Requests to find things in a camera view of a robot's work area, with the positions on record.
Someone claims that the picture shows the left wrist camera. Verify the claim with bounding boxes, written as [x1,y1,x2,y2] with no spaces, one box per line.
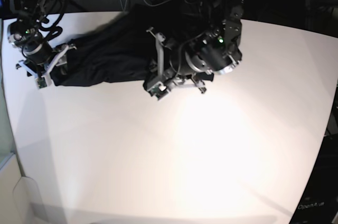
[34,77,53,89]

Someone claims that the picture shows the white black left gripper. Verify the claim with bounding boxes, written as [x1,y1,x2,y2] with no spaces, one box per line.
[145,27,206,93]

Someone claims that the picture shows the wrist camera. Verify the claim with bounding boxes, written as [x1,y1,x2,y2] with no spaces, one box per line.
[149,85,170,101]
[34,77,53,89]

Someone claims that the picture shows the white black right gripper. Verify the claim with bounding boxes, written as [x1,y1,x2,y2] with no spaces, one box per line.
[15,43,77,79]

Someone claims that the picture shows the black long sleeve shirt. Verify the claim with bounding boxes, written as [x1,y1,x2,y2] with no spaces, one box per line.
[51,2,197,87]

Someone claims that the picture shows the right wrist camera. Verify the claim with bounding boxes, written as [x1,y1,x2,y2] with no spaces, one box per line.
[149,85,170,101]

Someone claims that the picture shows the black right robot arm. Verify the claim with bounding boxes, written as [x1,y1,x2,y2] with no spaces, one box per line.
[8,0,243,86]

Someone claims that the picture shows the black OpenArm case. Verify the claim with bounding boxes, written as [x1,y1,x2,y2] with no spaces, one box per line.
[290,134,337,223]

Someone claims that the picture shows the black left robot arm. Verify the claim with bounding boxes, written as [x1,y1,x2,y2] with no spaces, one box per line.
[8,0,213,91]

